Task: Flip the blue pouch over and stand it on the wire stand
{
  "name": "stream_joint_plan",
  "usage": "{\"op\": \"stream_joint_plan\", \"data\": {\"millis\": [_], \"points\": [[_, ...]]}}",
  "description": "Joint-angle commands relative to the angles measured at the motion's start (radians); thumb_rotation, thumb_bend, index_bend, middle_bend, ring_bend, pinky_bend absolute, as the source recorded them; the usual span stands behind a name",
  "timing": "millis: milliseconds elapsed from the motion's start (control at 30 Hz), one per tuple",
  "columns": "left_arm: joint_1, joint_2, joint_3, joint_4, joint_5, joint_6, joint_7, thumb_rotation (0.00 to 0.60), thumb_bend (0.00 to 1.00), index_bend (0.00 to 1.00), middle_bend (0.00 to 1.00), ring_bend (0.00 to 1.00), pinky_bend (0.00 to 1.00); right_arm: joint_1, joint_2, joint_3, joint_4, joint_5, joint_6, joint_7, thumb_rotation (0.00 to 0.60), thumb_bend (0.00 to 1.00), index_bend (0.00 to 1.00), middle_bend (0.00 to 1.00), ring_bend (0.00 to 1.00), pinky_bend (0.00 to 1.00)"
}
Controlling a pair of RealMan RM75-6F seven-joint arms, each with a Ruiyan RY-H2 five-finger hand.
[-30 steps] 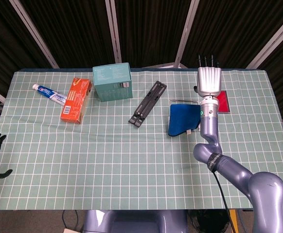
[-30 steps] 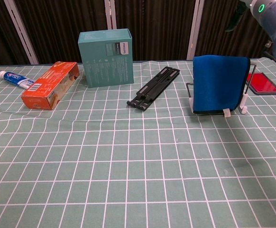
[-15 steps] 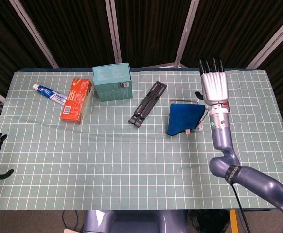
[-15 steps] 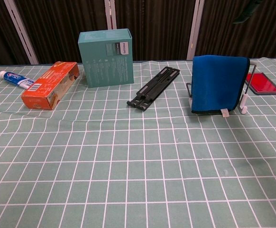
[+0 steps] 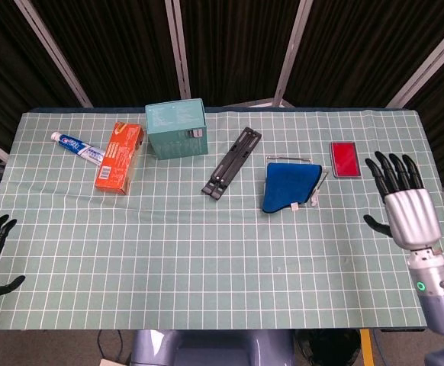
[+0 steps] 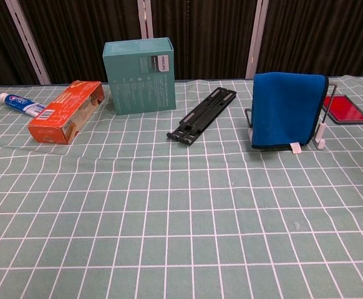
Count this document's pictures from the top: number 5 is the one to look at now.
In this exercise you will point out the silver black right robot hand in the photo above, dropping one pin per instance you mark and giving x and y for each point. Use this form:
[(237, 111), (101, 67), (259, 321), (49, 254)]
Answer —
[(412, 217)]

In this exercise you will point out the blue cloth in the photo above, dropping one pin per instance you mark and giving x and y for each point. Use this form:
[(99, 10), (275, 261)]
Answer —
[(287, 187)]

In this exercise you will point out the red pad in grey case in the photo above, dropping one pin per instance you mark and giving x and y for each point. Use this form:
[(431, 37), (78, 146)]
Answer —
[(345, 160)]

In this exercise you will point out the yellow strip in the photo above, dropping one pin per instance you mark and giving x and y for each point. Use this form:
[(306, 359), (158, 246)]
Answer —
[(366, 347)]

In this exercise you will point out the white blue toothpaste tube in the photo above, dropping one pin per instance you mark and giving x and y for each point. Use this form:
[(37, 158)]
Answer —
[(75, 146)]

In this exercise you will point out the black bag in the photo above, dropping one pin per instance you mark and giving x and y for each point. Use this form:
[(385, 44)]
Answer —
[(321, 347)]

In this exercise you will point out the orange cardboard box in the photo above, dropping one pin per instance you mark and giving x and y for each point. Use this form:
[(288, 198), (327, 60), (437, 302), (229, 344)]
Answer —
[(119, 160)]

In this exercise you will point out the green checked tablecloth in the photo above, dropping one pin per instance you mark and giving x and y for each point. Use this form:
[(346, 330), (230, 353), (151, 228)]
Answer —
[(168, 248)]

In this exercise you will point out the black folding stand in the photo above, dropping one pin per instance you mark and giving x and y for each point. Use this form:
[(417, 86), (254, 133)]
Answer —
[(231, 164)]

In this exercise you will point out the blue-grey robot torso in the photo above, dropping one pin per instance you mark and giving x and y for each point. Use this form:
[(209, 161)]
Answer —
[(206, 350)]

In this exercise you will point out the teal Philips box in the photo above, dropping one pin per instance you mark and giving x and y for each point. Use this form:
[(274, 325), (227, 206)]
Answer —
[(176, 129)]

